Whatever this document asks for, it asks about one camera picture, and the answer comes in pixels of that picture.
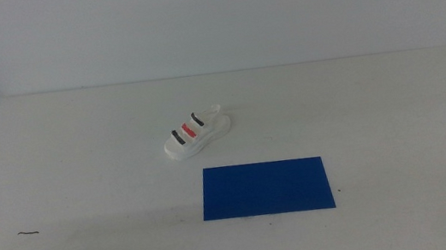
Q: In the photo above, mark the blue rectangular mat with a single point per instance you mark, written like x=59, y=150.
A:
x=266, y=188

